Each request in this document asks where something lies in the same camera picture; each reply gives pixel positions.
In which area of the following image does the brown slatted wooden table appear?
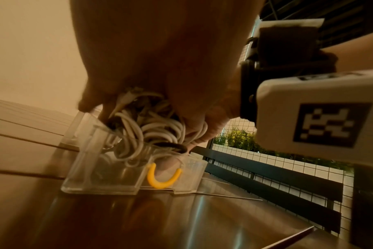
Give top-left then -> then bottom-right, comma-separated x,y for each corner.
0,97 -> 356,249

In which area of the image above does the tangle of white cables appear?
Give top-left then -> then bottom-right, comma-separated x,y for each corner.
100,87 -> 209,169

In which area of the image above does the black USB cable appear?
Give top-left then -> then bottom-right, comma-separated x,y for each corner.
108,117 -> 189,154

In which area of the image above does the person's right hand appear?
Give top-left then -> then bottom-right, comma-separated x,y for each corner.
160,65 -> 246,176

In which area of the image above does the clear drawer yellow handle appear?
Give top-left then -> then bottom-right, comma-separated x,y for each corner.
61,114 -> 209,196

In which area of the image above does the black marker wristband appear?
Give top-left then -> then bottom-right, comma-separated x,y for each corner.
239,18 -> 339,122

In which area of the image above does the person's left hand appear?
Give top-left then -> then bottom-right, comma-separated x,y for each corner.
69,0 -> 266,133

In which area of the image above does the black ceiling grid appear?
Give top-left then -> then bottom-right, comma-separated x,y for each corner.
260,0 -> 373,49

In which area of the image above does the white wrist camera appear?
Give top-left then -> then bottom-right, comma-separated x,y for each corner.
255,68 -> 373,164

